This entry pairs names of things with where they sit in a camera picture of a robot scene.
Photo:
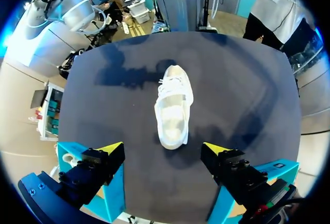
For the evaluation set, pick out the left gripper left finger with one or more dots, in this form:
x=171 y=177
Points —
x=103 y=162

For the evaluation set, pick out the white shoe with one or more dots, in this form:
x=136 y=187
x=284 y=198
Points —
x=174 y=116

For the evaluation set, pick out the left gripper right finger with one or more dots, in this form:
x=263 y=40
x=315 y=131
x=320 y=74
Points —
x=229 y=167

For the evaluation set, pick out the person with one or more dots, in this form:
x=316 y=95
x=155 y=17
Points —
x=281 y=15

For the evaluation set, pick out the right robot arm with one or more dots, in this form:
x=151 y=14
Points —
x=77 y=10

